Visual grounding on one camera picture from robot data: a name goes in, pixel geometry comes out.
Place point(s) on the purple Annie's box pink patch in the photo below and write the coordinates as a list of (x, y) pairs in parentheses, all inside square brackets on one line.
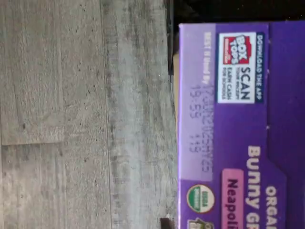
[(238, 131)]

